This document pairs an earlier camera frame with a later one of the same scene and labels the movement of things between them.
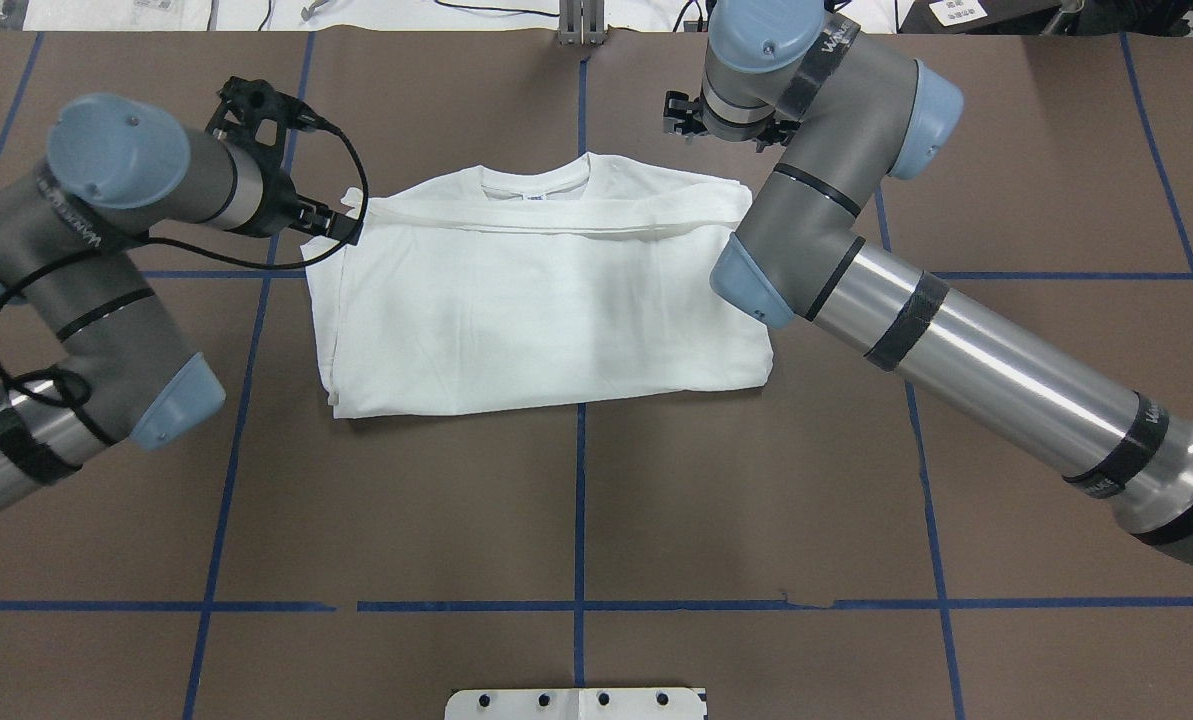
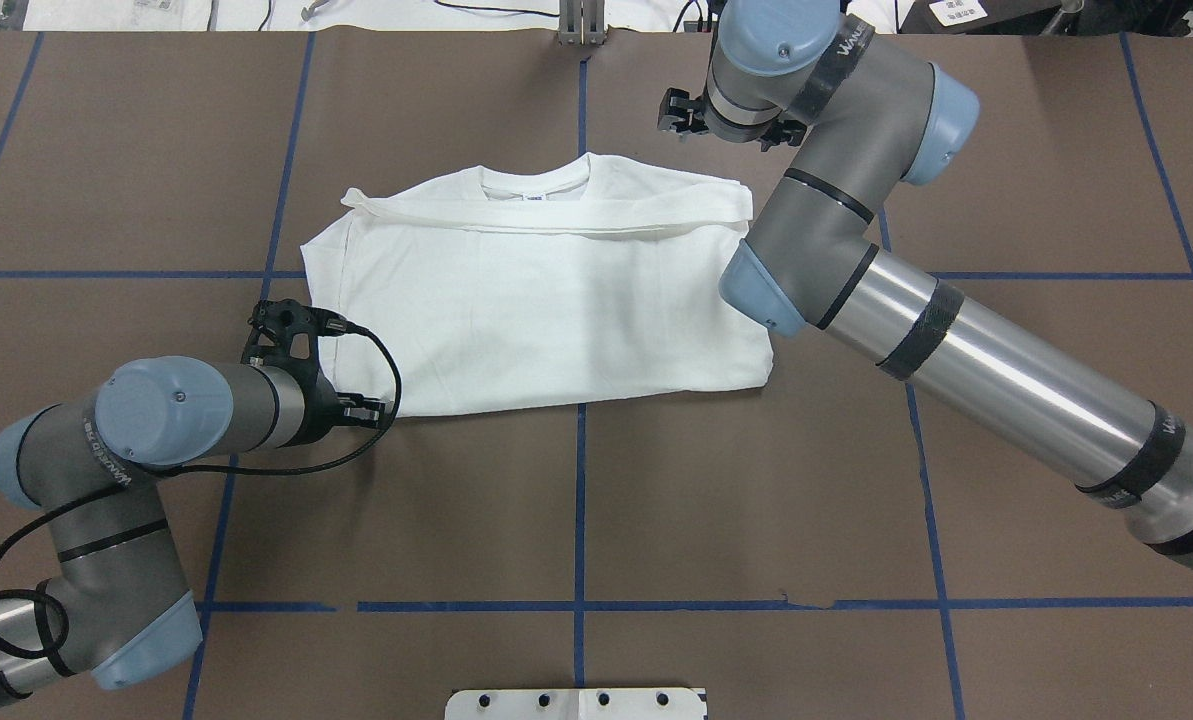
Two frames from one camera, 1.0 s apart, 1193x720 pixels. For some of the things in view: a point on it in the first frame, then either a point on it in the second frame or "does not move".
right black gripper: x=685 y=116 does not move
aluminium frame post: x=581 y=22 does not move
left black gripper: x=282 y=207 to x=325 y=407
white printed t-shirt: x=575 y=281 does not move
